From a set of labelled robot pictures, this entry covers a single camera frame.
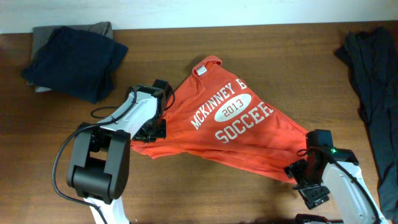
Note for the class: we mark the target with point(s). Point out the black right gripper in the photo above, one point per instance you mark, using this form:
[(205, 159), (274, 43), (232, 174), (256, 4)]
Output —
[(311, 198)]

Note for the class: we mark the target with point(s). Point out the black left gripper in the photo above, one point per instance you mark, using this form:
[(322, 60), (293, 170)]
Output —
[(161, 132)]

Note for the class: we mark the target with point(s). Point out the red soccer t-shirt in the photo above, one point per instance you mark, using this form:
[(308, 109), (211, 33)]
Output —
[(216, 116)]

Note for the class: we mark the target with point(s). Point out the navy garment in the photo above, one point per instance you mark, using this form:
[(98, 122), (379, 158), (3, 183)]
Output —
[(78, 63)]

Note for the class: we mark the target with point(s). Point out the grey garment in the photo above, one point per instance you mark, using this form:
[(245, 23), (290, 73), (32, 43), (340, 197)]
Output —
[(42, 34)]

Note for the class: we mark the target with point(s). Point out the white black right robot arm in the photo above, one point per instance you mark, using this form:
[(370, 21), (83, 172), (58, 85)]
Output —
[(331, 171)]

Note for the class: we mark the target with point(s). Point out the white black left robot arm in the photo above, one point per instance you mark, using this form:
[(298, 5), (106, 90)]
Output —
[(99, 163)]

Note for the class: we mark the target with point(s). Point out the black crumpled garment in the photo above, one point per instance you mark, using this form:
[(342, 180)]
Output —
[(372, 61)]

